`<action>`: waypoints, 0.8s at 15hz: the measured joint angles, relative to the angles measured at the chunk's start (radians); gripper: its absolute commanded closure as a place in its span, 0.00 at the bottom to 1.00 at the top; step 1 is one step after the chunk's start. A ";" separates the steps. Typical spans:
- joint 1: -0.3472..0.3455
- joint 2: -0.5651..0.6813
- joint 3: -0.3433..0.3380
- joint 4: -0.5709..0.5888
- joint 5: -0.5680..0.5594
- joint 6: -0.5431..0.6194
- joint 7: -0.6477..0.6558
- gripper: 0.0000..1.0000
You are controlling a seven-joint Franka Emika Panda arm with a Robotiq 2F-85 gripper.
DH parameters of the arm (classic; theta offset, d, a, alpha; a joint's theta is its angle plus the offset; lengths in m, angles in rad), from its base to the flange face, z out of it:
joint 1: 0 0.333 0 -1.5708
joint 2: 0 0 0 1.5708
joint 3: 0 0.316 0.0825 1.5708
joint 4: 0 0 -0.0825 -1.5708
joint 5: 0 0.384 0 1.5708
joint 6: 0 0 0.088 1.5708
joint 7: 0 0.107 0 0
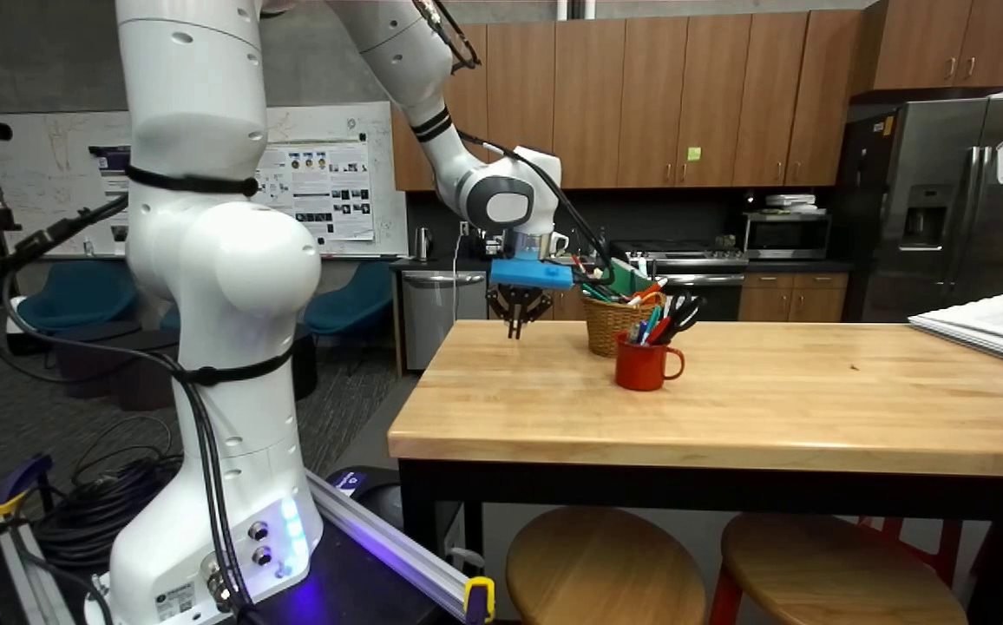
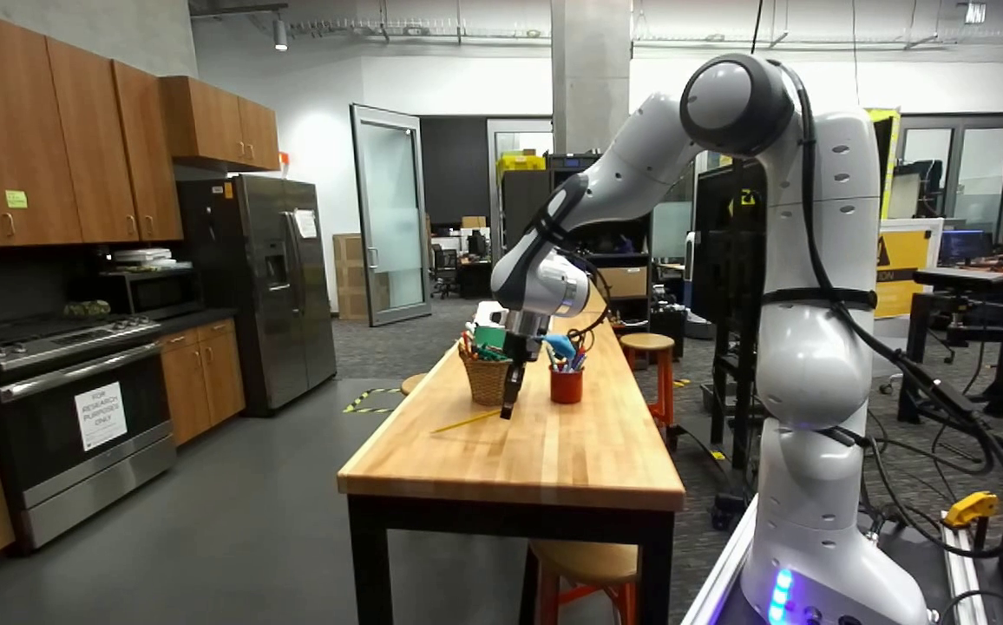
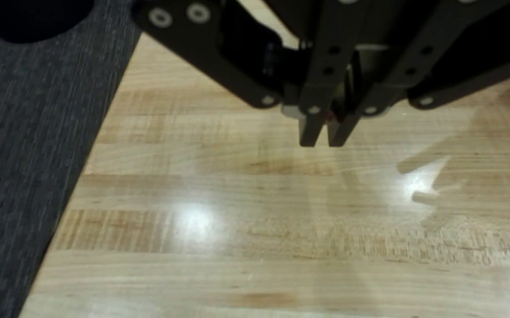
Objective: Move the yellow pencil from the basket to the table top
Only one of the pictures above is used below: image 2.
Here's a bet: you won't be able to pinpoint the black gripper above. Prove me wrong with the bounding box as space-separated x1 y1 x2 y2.
495 302 550 423

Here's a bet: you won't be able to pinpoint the wicker basket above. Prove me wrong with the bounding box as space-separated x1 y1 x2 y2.
456 345 518 408

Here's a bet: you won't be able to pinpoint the green card box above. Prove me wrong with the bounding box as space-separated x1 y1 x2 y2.
467 321 510 358

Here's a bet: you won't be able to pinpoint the white paper stack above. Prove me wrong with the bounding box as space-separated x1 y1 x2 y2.
467 297 510 333

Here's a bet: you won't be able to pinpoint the wooden table with black legs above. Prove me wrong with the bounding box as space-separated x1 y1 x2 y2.
334 287 690 625

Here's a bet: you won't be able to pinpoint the round wooden stool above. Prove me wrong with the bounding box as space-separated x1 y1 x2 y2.
619 328 681 442
525 537 646 625

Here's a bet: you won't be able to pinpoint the cardboard boxes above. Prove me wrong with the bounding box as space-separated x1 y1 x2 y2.
331 228 372 326

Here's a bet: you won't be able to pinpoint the glass door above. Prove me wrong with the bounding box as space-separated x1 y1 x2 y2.
347 102 432 328

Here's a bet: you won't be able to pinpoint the black equipment rack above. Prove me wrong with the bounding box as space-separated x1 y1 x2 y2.
690 158 762 353

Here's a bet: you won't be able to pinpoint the white paper on refrigerator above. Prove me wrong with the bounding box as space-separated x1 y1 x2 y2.
288 206 324 242

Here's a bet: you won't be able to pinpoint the stainless steel refrigerator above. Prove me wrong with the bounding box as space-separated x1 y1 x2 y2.
174 169 340 421

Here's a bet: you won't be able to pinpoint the narrow wooden base cabinet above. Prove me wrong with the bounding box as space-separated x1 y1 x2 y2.
157 314 249 451

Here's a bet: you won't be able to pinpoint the concrete pillar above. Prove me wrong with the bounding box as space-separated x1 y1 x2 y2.
546 0 635 162

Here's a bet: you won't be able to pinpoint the stainless steel microwave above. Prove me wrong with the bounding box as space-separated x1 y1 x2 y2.
91 261 196 319

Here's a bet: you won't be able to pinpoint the white dishes on microwave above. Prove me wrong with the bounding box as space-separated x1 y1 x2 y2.
104 242 179 272

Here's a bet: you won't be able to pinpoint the wooden cabinets above refrigerator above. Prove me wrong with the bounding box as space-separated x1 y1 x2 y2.
157 74 286 174

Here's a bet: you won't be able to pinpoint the white notice on oven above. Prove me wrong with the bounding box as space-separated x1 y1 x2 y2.
69 379 132 458

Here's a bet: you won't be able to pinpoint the yellow machine cabinet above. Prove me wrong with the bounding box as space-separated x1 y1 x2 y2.
862 105 952 326

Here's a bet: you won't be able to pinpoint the black steel oven range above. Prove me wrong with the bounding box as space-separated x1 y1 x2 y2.
0 314 179 554

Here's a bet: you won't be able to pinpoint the yellow clamp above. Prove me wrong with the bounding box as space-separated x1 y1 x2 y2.
939 486 1003 536

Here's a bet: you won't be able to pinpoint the black workbench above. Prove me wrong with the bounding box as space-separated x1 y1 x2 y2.
895 257 1003 423

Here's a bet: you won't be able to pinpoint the aluminium cart rail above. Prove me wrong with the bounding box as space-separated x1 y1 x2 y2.
681 495 762 625
935 525 994 625

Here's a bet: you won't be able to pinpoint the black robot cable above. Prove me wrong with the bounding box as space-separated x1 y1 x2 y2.
761 52 1003 566

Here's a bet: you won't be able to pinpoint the long wooden wall cabinets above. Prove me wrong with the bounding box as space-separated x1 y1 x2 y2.
0 0 186 252

